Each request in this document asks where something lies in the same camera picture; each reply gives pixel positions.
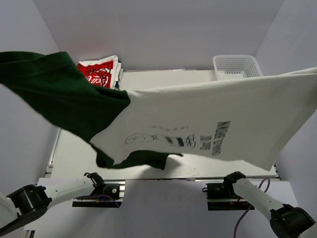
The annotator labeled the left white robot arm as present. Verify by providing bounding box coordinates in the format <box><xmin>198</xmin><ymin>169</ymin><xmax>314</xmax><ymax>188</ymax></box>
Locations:
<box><xmin>0</xmin><ymin>173</ymin><xmax>105</xmax><ymax>236</ymax></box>

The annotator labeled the white green raglan t-shirt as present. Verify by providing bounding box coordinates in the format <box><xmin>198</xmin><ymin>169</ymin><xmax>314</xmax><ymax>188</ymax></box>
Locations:
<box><xmin>0</xmin><ymin>52</ymin><xmax>317</xmax><ymax>170</ymax></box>

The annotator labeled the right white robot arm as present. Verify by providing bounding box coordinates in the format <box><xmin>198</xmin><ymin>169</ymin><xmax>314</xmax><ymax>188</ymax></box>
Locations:
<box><xmin>223</xmin><ymin>172</ymin><xmax>317</xmax><ymax>238</ymax></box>

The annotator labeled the red white folded t-shirt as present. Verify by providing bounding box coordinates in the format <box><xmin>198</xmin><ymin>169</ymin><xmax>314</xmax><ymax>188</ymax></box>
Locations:
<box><xmin>77</xmin><ymin>55</ymin><xmax>119</xmax><ymax>89</ymax></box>

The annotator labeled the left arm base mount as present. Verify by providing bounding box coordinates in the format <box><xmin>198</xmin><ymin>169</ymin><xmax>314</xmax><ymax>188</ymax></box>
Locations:
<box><xmin>72</xmin><ymin>180</ymin><xmax>125</xmax><ymax>208</ymax></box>

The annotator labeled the cartoon print folded t-shirt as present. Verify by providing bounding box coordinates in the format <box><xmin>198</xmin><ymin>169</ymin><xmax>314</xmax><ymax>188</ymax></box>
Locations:
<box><xmin>112</xmin><ymin>62</ymin><xmax>123</xmax><ymax>90</ymax></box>

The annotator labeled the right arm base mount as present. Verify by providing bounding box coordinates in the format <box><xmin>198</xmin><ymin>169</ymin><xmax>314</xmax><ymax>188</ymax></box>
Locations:
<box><xmin>202</xmin><ymin>183</ymin><xmax>254</xmax><ymax>211</ymax></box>

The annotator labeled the white plastic mesh basket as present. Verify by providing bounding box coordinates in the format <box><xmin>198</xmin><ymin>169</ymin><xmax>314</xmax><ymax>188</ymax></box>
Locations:
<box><xmin>212</xmin><ymin>55</ymin><xmax>263</xmax><ymax>80</ymax></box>

